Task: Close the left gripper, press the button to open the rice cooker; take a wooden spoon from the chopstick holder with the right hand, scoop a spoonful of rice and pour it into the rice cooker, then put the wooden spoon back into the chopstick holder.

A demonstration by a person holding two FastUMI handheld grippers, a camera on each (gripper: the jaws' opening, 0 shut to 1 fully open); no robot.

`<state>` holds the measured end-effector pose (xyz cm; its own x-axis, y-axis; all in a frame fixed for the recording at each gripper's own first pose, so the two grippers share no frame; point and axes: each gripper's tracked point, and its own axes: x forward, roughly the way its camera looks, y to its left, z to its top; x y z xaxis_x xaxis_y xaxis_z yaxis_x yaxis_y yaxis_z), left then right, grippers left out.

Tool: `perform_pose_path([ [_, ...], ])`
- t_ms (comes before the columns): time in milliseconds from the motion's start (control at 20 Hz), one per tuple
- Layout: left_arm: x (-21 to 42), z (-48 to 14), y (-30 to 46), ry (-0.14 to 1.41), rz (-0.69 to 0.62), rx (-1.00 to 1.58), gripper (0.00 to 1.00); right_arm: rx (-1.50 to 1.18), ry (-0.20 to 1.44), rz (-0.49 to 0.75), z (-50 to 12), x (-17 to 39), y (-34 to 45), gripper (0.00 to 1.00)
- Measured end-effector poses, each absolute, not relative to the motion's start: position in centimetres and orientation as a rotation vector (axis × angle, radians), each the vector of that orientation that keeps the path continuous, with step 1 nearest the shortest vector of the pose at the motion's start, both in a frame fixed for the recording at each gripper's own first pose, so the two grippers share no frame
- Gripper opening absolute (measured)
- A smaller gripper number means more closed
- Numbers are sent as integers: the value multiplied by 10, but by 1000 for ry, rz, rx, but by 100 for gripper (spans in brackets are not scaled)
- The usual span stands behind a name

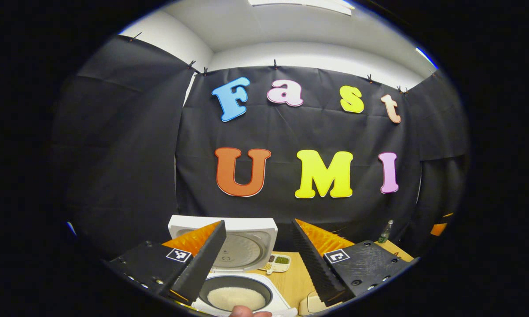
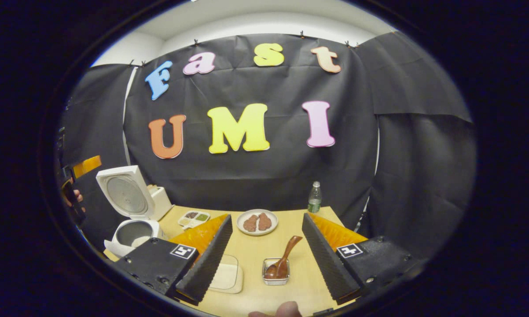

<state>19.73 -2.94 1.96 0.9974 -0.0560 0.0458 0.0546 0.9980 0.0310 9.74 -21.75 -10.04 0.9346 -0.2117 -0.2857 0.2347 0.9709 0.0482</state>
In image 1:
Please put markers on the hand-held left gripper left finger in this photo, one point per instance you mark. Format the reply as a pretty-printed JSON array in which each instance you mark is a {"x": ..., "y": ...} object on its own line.
[{"x": 203, "y": 268}]

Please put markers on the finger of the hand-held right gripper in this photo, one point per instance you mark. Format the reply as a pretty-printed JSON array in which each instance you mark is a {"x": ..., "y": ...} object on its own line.
[{"x": 438, "y": 229}]

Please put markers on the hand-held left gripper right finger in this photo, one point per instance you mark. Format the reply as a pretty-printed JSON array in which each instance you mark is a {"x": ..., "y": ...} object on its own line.
[{"x": 315, "y": 268}]

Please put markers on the clear plastic rice container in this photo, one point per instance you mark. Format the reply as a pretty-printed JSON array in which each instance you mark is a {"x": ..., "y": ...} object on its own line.
[{"x": 310, "y": 304}]

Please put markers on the white rice cooker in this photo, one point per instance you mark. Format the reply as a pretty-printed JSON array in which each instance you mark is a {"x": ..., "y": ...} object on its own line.
[{"x": 247, "y": 251}]

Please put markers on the white divided grain dish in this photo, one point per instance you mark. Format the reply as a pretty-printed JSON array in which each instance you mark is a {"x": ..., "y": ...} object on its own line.
[{"x": 278, "y": 263}]

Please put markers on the clear plastic water bottle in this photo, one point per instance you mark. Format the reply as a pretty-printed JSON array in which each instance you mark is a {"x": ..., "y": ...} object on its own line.
[{"x": 384, "y": 233}]

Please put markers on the black backdrop cloth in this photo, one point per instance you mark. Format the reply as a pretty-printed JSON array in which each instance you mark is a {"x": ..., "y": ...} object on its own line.
[{"x": 291, "y": 132}]

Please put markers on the long ceiling light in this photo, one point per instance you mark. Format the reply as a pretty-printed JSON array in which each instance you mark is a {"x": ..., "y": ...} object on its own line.
[{"x": 304, "y": 4}]

